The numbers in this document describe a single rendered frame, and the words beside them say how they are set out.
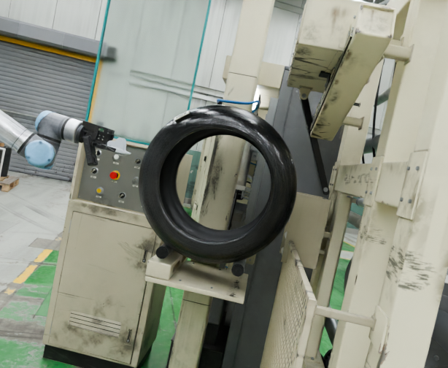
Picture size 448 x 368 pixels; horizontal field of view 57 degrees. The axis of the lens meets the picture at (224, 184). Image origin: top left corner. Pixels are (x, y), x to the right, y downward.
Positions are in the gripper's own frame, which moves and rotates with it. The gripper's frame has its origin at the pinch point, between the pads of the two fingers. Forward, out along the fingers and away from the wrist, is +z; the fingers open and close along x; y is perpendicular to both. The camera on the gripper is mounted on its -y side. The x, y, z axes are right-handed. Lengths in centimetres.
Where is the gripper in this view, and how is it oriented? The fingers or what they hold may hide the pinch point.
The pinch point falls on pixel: (126, 154)
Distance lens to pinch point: 163.5
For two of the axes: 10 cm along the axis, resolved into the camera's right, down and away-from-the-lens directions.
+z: 9.4, 3.2, -0.8
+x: 1.0, -0.4, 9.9
